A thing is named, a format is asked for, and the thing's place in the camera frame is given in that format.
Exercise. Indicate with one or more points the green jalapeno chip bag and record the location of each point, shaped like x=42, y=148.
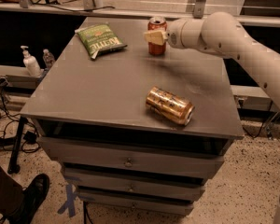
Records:
x=99, y=39

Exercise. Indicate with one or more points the black stand leg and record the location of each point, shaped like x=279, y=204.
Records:
x=13, y=167

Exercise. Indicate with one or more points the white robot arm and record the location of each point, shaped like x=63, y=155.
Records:
x=247, y=188

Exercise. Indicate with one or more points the blue tape cross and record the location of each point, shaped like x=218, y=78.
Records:
x=69, y=204

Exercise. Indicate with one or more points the grey drawer cabinet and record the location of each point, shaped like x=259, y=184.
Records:
x=92, y=118

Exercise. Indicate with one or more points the gold drink can lying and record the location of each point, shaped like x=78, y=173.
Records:
x=174, y=108

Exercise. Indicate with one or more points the black shoe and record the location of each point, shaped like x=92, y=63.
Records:
x=34, y=195

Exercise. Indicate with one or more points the red coke can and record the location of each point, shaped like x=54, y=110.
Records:
x=154, y=23

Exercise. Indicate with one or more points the brown trouser leg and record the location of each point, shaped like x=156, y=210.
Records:
x=11, y=195

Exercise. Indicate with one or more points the white pump dispenser bottle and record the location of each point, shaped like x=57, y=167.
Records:
x=30, y=62

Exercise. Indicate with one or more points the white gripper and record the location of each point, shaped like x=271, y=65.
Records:
x=174, y=36

